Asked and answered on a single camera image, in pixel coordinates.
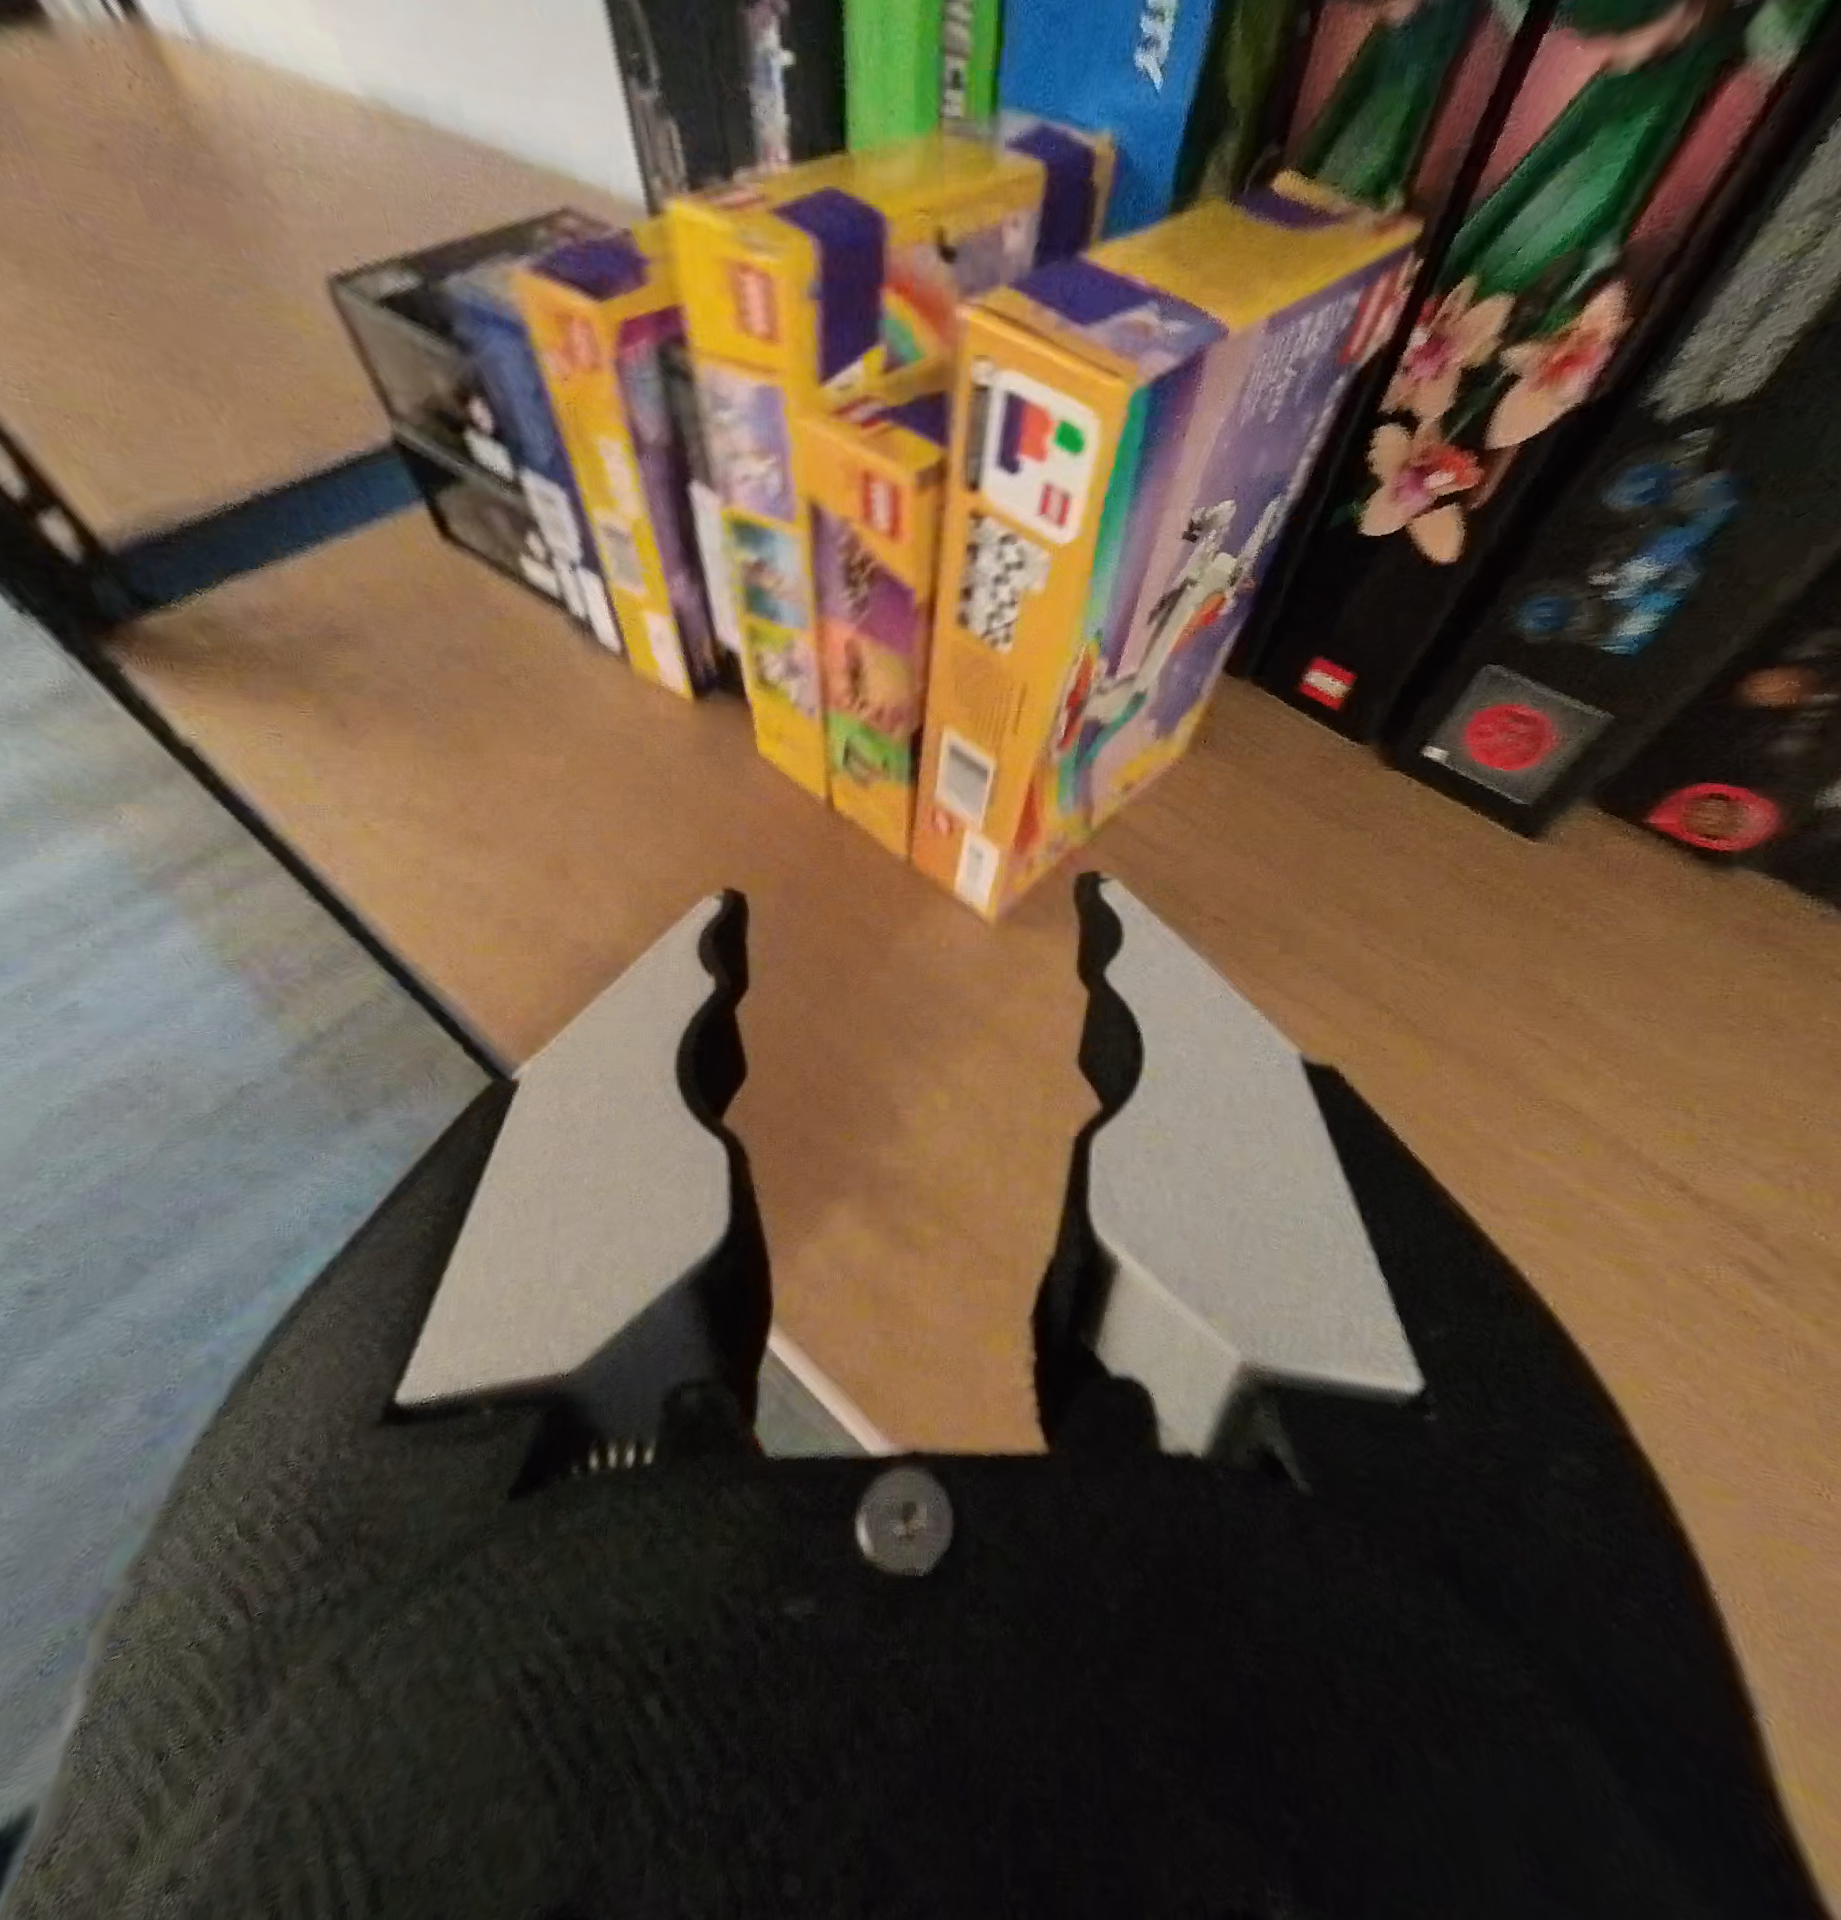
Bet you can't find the dark foliage toy box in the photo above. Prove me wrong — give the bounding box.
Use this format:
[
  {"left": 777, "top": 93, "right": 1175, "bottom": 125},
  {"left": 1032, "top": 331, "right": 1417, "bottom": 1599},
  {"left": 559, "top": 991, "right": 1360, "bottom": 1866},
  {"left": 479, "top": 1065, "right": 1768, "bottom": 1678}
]
[{"left": 1207, "top": 0, "right": 1325, "bottom": 211}]

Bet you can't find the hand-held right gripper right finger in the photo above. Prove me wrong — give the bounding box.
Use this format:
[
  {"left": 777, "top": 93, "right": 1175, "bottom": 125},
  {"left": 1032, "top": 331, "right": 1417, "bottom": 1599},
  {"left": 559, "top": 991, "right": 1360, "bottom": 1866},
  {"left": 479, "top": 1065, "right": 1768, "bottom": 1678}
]
[{"left": 1035, "top": 876, "right": 1423, "bottom": 1463}]

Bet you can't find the black toy box red print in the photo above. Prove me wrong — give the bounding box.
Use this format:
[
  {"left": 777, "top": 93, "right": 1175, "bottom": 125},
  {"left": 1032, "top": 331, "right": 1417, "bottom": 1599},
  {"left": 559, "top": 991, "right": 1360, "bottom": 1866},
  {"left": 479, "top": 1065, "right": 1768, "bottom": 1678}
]
[{"left": 1595, "top": 587, "right": 1841, "bottom": 926}]

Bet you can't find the purple toy box yellow lid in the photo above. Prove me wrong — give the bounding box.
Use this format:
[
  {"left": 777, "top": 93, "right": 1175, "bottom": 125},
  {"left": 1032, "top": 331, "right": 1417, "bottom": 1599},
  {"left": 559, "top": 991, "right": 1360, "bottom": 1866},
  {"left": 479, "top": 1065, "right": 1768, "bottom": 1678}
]
[{"left": 517, "top": 224, "right": 748, "bottom": 697}]

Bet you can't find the blue toy box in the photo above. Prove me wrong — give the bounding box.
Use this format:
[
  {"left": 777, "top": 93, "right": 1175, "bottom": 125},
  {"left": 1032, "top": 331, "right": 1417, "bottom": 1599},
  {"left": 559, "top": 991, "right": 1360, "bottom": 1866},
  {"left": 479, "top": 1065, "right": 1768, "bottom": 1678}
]
[{"left": 994, "top": 0, "right": 1221, "bottom": 237}]

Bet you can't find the blue rack beam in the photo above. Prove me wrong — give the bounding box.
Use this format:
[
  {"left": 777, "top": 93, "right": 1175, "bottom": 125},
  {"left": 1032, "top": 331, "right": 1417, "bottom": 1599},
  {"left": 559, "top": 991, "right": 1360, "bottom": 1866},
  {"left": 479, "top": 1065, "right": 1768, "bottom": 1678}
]
[{"left": 109, "top": 445, "right": 433, "bottom": 608}]

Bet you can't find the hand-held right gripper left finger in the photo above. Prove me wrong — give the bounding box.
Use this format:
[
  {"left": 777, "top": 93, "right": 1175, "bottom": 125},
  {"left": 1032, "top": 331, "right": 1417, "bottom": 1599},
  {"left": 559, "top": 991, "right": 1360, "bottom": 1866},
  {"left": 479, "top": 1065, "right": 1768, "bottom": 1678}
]
[{"left": 397, "top": 890, "right": 767, "bottom": 1420}]

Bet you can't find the black toy box red wheel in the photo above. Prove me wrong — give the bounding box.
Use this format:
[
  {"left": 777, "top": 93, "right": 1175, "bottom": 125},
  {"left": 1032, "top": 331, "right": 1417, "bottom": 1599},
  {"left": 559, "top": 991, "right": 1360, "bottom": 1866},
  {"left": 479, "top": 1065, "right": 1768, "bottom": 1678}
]
[{"left": 1394, "top": 63, "right": 1841, "bottom": 844}]

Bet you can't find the green toy box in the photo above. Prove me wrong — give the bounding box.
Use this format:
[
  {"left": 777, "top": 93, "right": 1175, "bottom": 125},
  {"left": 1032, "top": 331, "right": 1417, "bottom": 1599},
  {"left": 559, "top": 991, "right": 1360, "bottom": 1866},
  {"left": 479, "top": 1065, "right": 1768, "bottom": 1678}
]
[{"left": 846, "top": 0, "right": 1000, "bottom": 158}]

